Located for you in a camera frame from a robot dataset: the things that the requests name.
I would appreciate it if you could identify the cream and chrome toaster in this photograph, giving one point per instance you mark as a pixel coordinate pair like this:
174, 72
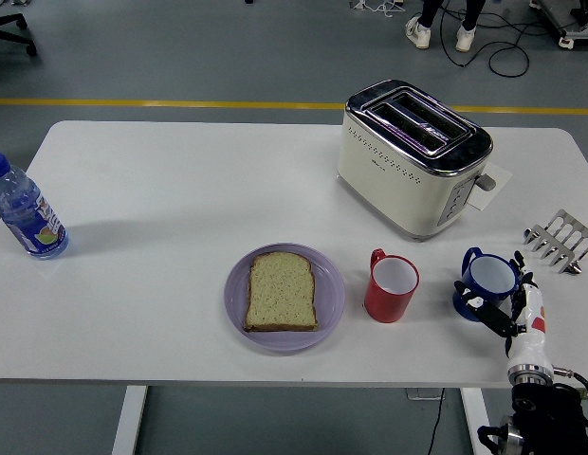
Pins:
393, 189

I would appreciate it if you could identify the grey box under table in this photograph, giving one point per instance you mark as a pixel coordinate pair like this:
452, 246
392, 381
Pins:
419, 394

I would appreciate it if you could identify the black office chair base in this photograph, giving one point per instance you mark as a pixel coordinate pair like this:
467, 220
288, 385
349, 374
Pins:
9, 26

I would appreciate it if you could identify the plastic bottle blue cap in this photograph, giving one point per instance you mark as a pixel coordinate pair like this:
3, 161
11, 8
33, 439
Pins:
31, 218

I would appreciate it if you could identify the red cup white inside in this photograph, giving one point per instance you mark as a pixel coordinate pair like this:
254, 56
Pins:
386, 305

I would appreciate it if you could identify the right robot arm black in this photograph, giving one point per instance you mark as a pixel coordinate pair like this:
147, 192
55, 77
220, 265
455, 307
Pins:
550, 417

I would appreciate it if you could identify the person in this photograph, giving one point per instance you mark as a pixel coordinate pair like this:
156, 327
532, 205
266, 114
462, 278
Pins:
419, 33

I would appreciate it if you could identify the wheeled equipment frame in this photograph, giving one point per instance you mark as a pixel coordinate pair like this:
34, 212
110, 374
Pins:
576, 23

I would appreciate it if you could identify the white table leg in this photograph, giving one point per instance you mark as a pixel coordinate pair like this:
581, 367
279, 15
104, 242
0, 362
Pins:
474, 412
129, 422

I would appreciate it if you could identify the white paper sheet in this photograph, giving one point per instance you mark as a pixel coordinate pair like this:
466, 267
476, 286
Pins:
498, 177

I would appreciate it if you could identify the slice of bread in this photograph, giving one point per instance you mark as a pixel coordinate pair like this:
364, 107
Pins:
281, 294

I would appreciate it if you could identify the purple round plate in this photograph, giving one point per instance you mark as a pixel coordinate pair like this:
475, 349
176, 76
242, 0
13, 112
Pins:
329, 296

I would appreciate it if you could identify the blue cup white inside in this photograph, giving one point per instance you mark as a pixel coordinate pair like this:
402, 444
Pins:
488, 277

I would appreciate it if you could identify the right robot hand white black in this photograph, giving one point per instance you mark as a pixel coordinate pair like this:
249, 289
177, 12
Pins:
528, 332

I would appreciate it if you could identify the silver metal toast rack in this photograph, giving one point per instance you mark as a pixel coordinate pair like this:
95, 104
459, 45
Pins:
559, 239

